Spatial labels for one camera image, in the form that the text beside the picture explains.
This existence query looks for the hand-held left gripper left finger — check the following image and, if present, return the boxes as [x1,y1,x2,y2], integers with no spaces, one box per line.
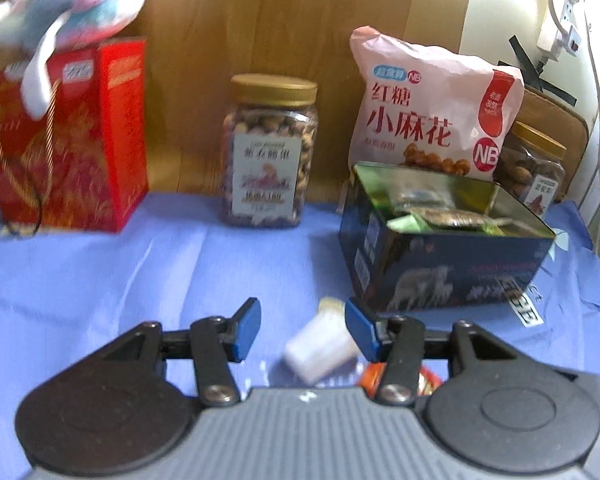
[102,297,262,408]

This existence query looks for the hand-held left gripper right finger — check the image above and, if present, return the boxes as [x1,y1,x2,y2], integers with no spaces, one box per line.
[345,299,516,406]

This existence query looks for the small white plastic bottle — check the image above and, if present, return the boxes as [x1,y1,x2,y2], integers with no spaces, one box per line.
[284,297,358,382]

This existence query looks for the dark metal tin box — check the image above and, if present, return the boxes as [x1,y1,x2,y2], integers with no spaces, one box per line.
[338,161,557,313]

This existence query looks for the green snack packet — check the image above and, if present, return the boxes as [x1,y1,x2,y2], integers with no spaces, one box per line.
[386,206,515,235]

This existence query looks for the orange snack packet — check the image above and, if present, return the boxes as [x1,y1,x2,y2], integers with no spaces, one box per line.
[357,362,446,397]

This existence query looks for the blue cloth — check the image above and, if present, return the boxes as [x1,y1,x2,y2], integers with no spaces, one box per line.
[0,192,600,480]

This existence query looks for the nut jar with gold lid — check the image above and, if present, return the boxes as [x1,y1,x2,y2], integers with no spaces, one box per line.
[219,74,319,228]

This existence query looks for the pecan jar with gold lid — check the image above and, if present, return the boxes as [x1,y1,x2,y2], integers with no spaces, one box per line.
[495,121,567,218]

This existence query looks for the red gift bag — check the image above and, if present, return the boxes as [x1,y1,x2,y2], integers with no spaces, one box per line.
[0,36,149,233]

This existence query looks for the pink snack bag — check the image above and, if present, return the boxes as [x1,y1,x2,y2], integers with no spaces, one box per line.
[349,26,525,183]

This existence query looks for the brown cushion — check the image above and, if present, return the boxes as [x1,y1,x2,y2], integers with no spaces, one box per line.
[517,85,593,206]

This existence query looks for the wooden board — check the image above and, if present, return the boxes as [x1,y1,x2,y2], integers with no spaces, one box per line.
[0,0,473,201]

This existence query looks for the black tape strip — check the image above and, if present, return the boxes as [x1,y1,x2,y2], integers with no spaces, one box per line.
[510,35,578,106]

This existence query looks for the white power strip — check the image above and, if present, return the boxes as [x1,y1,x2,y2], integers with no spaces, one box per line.
[537,0,583,66]

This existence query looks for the pink plush toy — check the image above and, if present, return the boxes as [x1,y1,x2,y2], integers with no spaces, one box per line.
[0,0,156,116]

